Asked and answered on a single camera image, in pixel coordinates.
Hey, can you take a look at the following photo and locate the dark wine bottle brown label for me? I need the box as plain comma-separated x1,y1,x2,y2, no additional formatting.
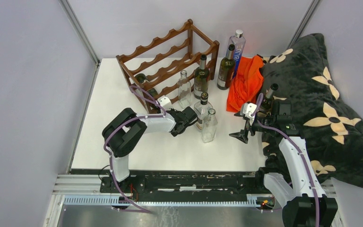
260,83,278,112

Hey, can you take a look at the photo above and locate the black floral blanket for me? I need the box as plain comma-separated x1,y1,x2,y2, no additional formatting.
259,33,363,188

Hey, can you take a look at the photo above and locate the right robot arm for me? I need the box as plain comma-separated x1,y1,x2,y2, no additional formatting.
230,100,338,227

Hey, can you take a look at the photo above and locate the orange cloth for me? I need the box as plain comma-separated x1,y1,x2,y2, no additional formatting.
226,55,264,113

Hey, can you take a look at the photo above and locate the small clear glass bottle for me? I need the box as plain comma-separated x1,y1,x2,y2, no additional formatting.
201,108,218,143

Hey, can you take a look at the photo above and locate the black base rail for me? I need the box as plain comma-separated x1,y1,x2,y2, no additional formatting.
98,170,276,210

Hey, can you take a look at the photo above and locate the right aluminium corner post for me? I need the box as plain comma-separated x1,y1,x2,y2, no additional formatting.
287,0,322,48

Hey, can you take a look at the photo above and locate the tall clear glass bottle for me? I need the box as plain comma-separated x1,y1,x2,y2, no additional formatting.
177,70,191,108

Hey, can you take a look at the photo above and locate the dark green wine bottle labelled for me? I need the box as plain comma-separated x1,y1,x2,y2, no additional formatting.
135,73,158,97

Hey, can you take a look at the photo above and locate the brown wooden wine rack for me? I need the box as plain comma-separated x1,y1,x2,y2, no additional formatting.
116,19,220,114

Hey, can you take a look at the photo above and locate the blue square glass bottle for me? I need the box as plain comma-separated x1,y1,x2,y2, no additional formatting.
228,29,246,78

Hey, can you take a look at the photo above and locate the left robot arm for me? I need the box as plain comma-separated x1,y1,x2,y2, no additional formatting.
102,107,198,193

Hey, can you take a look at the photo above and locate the clear square bottle black cap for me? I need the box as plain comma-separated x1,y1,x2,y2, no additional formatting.
193,92,213,132

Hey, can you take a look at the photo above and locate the left aluminium corner post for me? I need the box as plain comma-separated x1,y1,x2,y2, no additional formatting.
59,0,101,66

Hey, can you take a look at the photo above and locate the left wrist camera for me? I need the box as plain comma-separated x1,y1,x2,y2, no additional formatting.
157,96,173,111

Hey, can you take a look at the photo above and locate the dark wine bottle silver neck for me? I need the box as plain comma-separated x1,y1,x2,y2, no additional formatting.
217,44,236,90

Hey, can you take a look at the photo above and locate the dark green wine bottle rear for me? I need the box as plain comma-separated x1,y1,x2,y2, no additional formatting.
193,54,209,99

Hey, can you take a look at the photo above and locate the aluminium corner post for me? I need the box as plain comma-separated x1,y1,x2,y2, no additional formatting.
59,0,101,66
287,0,322,48

